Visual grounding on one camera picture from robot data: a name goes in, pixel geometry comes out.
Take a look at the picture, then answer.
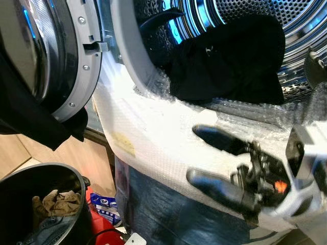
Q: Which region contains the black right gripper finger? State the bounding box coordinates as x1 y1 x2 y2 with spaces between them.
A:
185 168 256 211
192 124 252 157

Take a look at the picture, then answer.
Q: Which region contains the black garment with white logo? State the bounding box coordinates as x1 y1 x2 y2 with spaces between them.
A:
168 14 287 107

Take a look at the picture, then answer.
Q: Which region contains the black knit garment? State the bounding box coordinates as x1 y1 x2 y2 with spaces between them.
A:
0 31 88 152

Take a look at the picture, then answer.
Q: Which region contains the clear bubble wrap sheet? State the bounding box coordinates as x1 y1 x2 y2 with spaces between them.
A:
92 51 327 231

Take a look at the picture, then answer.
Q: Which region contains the small white plastic piece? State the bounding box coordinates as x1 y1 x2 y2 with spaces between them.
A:
124 232 148 245

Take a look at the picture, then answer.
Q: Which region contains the black pointed drum paddle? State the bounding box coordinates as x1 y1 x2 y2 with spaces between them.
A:
304 47 327 90

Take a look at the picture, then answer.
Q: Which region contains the blue and white package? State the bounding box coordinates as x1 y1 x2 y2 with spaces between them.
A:
89 191 124 226

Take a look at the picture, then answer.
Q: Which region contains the red plastic container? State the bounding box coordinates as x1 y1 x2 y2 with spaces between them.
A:
84 186 126 245

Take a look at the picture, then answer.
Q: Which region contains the black long drum paddle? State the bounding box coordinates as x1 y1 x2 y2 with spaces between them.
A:
138 7 186 39

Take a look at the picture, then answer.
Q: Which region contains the grey washer door gasket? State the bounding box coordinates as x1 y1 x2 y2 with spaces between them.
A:
110 0 175 99

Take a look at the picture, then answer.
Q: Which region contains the perforated steel washer drum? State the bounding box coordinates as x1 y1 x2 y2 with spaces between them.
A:
134 0 327 104

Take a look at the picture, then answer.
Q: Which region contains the brown crumpled cloth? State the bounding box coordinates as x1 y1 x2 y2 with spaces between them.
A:
32 189 83 218

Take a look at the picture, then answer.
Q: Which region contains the round washer door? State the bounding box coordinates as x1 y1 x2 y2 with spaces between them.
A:
0 0 111 124

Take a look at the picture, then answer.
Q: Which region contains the dark grey-blue garment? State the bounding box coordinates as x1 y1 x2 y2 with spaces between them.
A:
20 215 70 245

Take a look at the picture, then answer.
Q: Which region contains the black round bucket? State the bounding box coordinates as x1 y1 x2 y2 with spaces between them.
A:
0 162 96 245

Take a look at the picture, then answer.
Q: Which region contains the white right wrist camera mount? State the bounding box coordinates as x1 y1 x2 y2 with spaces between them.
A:
275 121 327 221

